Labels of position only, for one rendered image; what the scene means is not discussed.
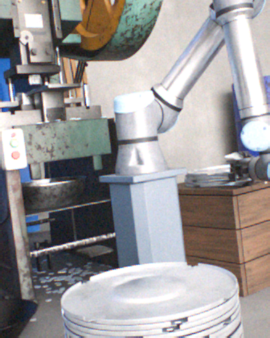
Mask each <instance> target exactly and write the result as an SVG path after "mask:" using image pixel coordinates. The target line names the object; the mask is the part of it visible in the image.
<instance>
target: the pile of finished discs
mask: <svg viewBox="0 0 270 338"><path fill-rule="evenodd" d="M184 177H185V178H184V181H185V185H186V186H187V187H198V186H199V187H216V186H226V185H228V184H229V183H232V182H229V181H232V180H233V179H229V175H212V174H211V175H188V174H187V173H186V174H184Z"/></svg>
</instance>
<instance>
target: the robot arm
mask: <svg viewBox="0 0 270 338"><path fill-rule="evenodd" d="M265 1H266V0H213V2H212V3H211V4H210V6H209V11H210V13H209V15H208V17H207V19H206V20H205V22H204V24H203V25H202V26H201V27H200V29H199V30H198V32H197V33H196V35H195V36H194V38H193V39H192V40H191V41H190V43H189V44H188V46H187V47H186V49H185V50H184V52H183V53H182V54H181V55H180V57H179V58H178V60H177V61H176V63H175V64H174V66H173V67H172V68H171V69H170V71H169V72H168V74H167V75H166V77H165V78H164V80H163V81H162V83H160V84H154V85H153V87H152V88H151V89H150V90H147V91H141V92H136V93H129V94H124V95H120V96H117V97H115V99H114V109H113V110H114V113H115V118H116V124H117V144H118V152H117V165H116V175H137V174H150V173H156V172H160V171H167V170H168V165H167V161H166V159H165V156H164V154H163V152H162V149H161V147H160V145H159V141H158V134H164V133H166V132H168V131H169V130H172V129H173V128H174V127H175V126H176V124H177V123H178V119H179V114H180V113H181V112H182V109H183V107H184V104H183V99H184V98H185V97H186V95H187V94H188V92H189V91H190V90H191V89H192V88H193V86H194V85H195V83H196V82H197V81H198V79H199V77H200V76H201V75H202V74H203V73H204V71H205V70H206V69H207V67H208V66H209V64H210V63H211V61H212V60H213V59H214V58H215V57H216V55H217V54H218V53H219V51H220V50H221V48H222V47H223V45H224V44H226V49H227V56H228V60H229V64H230V68H231V75H232V80H233V84H234V88H235V95H236V100H237V103H238V107H239V114H240V118H241V122H242V126H243V129H242V132H241V141H242V143H243V144H244V146H245V147H246V148H248V149H249V150H253V151H259V155H260V156H259V157H256V158H255V157H254V156H253V157H252V155H251V154H250V153H249V152H248V151H242V152H235V153H232V154H231V155H226V156H225V158H226V159H234V160H228V161H227V162H233V163H230V173H232V174H228V175H229V179H233V180H232V181H229V182H232V183H229V184H228V185H238V186H244V185H247V186H251V185H253V184H254V182H255V181H256V180H257V181H264V183H267V182H270V107H269V103H268V97H267V93H266V88H265V84H264V77H263V73H262V68H261V64H260V57H259V53H258V49H257V45H256V37H255V33H254V29H253V25H252V19H254V18H255V17H256V16H258V15H259V14H260V12H261V11H262V10H263V8H264V5H265ZM235 161H237V163H236V162H235Z"/></svg>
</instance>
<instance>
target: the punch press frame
mask: <svg viewBox="0 0 270 338"><path fill-rule="evenodd" d="M58 6H59V18H60V25H61V31H62V38H61V39H59V40H57V41H55V42H54V43H53V46H54V53H55V49H56V48H57V47H58V46H59V45H60V44H61V43H62V42H63V40H64V39H65V38H66V37H67V36H68V35H69V34H70V33H71V32H72V31H73V30H74V29H75V28H76V26H77V25H78V24H79V23H80V22H81V21H82V14H81V8H80V0H58ZM12 19H13V12H12V5H11V0H0V37H1V36H2V34H3V32H4V31H5V29H7V27H8V26H9V24H10V22H11V21H12ZM0 59H10V50H9V47H2V46H1V41H0ZM55 64H57V61H56V54H55ZM49 79H50V83H49V84H50V85H57V84H59V74H55V75H54V76H50V77H49ZM40 83H41V84H32V85H29V84H28V79H18V80H14V91H15V93H24V94H25V93H29V92H31V91H32V90H34V89H38V88H40V87H43V84H42V78H40ZM12 129H21V130H22V131H23V137H24V144H25V151H26V157H27V165H29V172H30V177H31V179H41V178H42V172H41V165H40V163H46V162H51V161H58V160H64V159H75V158H81V157H88V156H90V158H91V164H92V170H93V171H99V170H102V169H103V166H102V158H101V155H105V154H111V153H112V149H111V142H110V136H109V128H108V118H107V117H99V118H89V119H80V120H71V121H62V122H46V123H36V124H27V125H18V126H12ZM52 221H55V218H54V217H49V218H45V219H42V220H37V221H30V222H27V227H29V226H33V225H41V224H44V223H48V222H52ZM114 237H116V232H111V233H105V234H101V235H98V236H94V237H88V238H84V239H80V240H77V241H70V242H67V243H63V244H59V245H53V246H50V247H46V248H42V249H36V250H33V251H31V257H32V258H33V257H37V256H40V255H44V254H50V253H54V252H57V251H60V250H65V249H70V248H74V247H77V246H81V245H87V244H91V243H94V242H98V241H104V240H108V239H111V238H114Z"/></svg>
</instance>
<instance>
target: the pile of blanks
mask: <svg viewBox="0 0 270 338"><path fill-rule="evenodd" d="M238 293H239V285H238V283H237V288H236V291H235V293H234V294H233V295H232V296H231V297H230V298H229V299H226V301H225V302H223V303H221V304H219V305H218V306H216V307H213V308H211V309H209V310H207V311H204V312H201V313H198V314H196V315H191V316H187V317H185V318H181V319H174V320H170V321H165V322H160V323H153V324H136V325H109V324H94V323H93V322H94V321H92V322H90V323H89V322H85V321H82V320H79V319H75V318H73V317H71V316H69V315H68V314H67V313H66V312H65V311H64V310H63V308H62V316H63V325H64V328H65V330H64V334H65V338H243V325H242V316H241V314H240V313H241V309H240V304H239V296H238Z"/></svg>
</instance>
